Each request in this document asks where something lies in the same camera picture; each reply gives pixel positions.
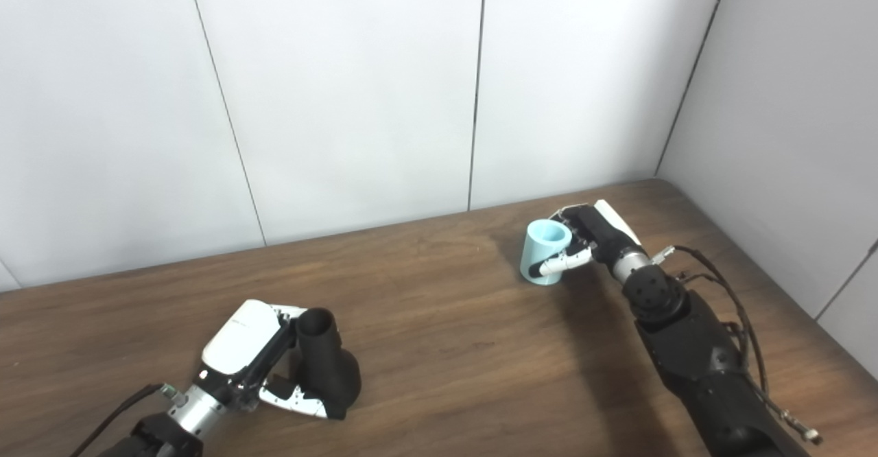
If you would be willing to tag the light blue plastic cup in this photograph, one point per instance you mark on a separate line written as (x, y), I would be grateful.
(536, 254)

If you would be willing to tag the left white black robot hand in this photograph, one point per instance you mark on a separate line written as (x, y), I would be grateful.
(240, 337)

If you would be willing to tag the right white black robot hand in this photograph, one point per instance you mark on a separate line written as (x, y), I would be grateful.
(607, 237)

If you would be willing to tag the black flared nozzle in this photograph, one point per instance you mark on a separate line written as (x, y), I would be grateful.
(329, 368)

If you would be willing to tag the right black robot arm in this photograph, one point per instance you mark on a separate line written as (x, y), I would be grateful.
(693, 347)

